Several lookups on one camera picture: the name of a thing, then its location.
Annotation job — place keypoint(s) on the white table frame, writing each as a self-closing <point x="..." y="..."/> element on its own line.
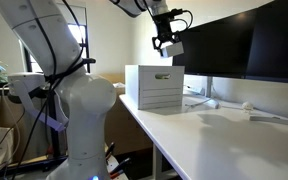
<point x="157" y="163"/>

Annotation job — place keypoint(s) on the white crumpled paper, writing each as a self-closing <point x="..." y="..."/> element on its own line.
<point x="117" y="85"/>

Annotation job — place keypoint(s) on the small white box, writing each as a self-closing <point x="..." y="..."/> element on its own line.
<point x="174" y="50"/>

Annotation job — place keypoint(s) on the black computer monitor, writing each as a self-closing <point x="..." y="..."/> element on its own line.
<point x="280" y="40"/>
<point x="214" y="46"/>

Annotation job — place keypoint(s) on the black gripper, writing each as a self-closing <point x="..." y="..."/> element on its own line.
<point x="165" y="28"/>

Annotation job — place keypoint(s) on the large white cardboard box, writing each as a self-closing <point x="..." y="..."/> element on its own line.
<point x="157" y="93"/>

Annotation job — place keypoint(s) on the white flat bar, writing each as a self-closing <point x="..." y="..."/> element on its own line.
<point x="274" y="120"/>

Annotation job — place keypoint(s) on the white box device with bracket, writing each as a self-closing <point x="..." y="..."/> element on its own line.
<point x="25" y="81"/>

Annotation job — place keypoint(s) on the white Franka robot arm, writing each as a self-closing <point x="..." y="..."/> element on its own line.
<point x="84" y="100"/>

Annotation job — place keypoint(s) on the black metal stand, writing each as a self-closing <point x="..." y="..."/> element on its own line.
<point x="54" y="140"/>

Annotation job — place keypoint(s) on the brown cardboard box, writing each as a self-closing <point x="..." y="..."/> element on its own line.
<point x="124" y="126"/>

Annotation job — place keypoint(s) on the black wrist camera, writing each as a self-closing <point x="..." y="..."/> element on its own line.
<point x="175" y="13"/>

